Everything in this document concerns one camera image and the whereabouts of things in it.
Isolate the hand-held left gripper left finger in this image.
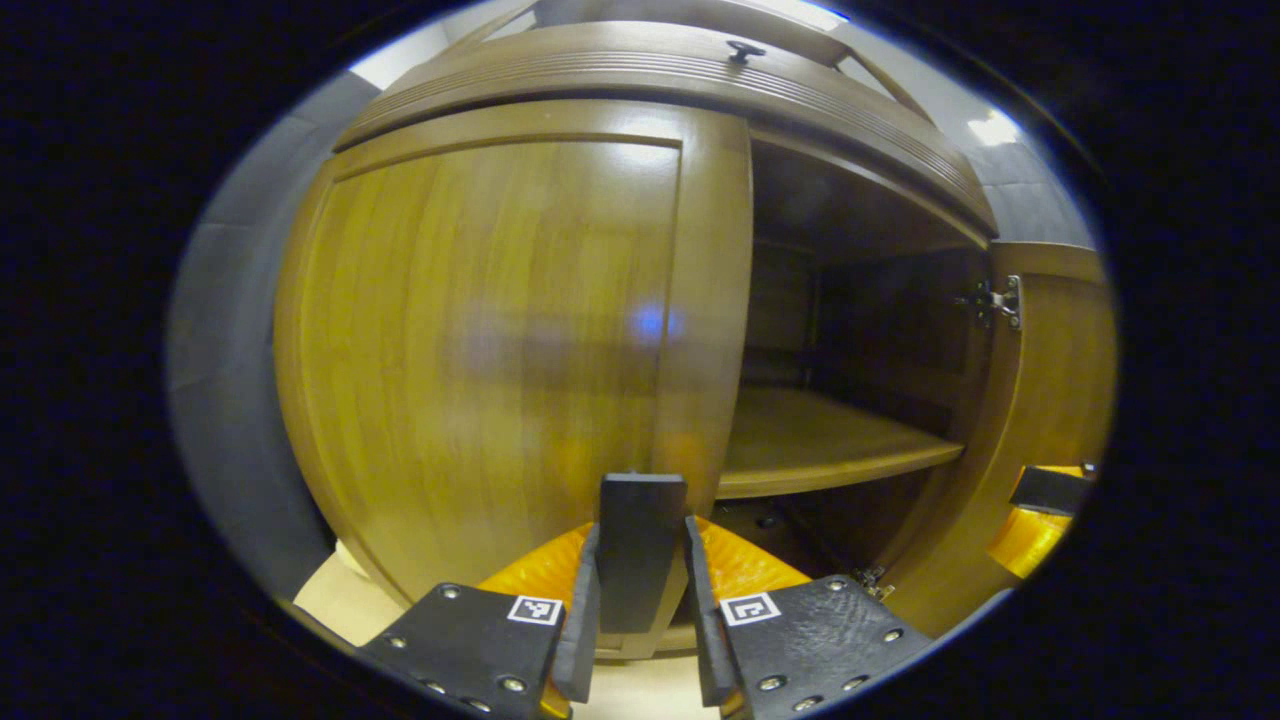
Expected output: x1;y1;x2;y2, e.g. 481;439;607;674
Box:
358;520;603;720

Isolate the wooden shoe cabinet door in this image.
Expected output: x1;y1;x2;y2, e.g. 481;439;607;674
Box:
880;240;1119;641
272;98;753;661

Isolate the wooden double-door shoe cabinet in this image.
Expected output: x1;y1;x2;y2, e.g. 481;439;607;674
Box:
272;0;1119;661

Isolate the small ceiling light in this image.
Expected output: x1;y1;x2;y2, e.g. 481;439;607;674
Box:
968;110;1021;149

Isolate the black door handle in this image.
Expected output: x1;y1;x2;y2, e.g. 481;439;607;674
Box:
598;473;689;635

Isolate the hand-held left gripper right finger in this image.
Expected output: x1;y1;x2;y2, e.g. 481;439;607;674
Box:
684;515;936;720

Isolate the wooden cabinet shelf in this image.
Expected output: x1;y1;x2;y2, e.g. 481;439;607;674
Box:
716;385;966;501

